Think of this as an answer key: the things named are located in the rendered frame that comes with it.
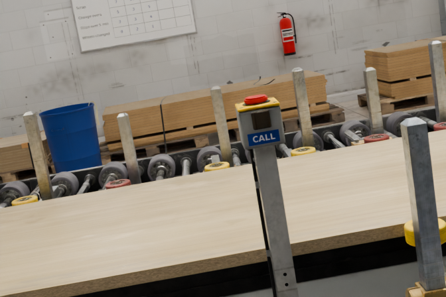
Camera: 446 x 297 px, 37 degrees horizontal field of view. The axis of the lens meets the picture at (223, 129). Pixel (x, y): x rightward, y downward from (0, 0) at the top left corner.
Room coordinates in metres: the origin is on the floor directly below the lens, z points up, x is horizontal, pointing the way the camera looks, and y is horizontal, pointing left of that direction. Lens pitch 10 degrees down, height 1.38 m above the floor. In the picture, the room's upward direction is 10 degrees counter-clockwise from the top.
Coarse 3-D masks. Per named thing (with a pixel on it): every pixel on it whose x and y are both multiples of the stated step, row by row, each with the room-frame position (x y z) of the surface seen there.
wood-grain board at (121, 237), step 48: (384, 144) 1.97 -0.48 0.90; (432, 144) 1.87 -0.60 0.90; (96, 192) 1.99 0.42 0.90; (144, 192) 1.89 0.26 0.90; (192, 192) 1.79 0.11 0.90; (240, 192) 1.71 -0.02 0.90; (288, 192) 1.63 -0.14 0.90; (336, 192) 1.56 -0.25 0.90; (384, 192) 1.50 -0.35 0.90; (0, 240) 1.65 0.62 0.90; (48, 240) 1.58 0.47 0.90; (96, 240) 1.51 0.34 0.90; (144, 240) 1.45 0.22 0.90; (192, 240) 1.39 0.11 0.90; (240, 240) 1.34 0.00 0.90; (336, 240) 1.27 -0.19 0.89; (0, 288) 1.30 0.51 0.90; (48, 288) 1.26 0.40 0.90; (96, 288) 1.26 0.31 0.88
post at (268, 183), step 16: (256, 160) 1.08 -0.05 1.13; (272, 160) 1.08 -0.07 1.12; (256, 176) 1.10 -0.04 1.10; (272, 176) 1.08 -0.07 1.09; (256, 192) 1.10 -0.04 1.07; (272, 192) 1.08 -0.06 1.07; (272, 208) 1.08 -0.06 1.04; (272, 224) 1.08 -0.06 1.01; (272, 240) 1.08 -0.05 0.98; (288, 240) 1.08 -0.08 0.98; (272, 256) 1.08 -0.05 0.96; (288, 256) 1.08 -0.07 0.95; (272, 272) 1.10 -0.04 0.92; (288, 272) 1.08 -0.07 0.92; (272, 288) 1.10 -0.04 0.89; (288, 288) 1.08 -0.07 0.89
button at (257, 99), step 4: (252, 96) 1.10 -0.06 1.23; (256, 96) 1.10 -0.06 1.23; (260, 96) 1.09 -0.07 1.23; (264, 96) 1.09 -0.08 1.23; (244, 100) 1.09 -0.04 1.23; (248, 100) 1.08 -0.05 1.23; (252, 100) 1.08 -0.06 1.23; (256, 100) 1.08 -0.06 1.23; (260, 100) 1.08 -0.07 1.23; (264, 100) 1.08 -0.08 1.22; (248, 104) 1.09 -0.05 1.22
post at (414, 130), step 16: (416, 128) 1.09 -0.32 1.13; (416, 144) 1.09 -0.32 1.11; (416, 160) 1.09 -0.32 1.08; (416, 176) 1.09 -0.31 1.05; (432, 176) 1.09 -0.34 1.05; (416, 192) 1.09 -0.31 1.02; (432, 192) 1.09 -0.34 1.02; (416, 208) 1.09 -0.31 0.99; (432, 208) 1.09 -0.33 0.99; (416, 224) 1.10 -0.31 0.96; (432, 224) 1.09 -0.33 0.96; (416, 240) 1.11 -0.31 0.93; (432, 240) 1.09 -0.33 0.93; (432, 256) 1.09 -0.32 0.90; (432, 272) 1.09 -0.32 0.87; (432, 288) 1.09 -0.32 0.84
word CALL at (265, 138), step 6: (264, 132) 1.06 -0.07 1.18; (270, 132) 1.06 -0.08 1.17; (276, 132) 1.06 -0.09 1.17; (252, 138) 1.06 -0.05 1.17; (258, 138) 1.06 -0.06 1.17; (264, 138) 1.06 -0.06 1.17; (270, 138) 1.06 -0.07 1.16; (276, 138) 1.06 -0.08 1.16; (252, 144) 1.06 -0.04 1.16; (258, 144) 1.06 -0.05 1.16
